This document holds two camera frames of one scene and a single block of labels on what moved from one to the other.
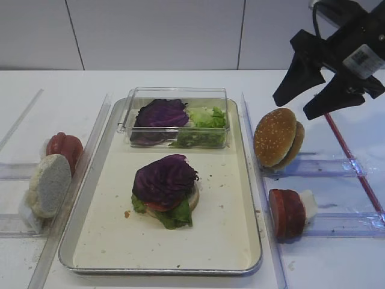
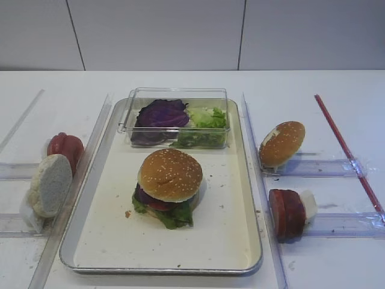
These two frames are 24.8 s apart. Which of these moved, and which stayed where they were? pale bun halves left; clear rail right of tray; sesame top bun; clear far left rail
Moved: sesame top bun
Stayed: pale bun halves left; clear rail right of tray; clear far left rail
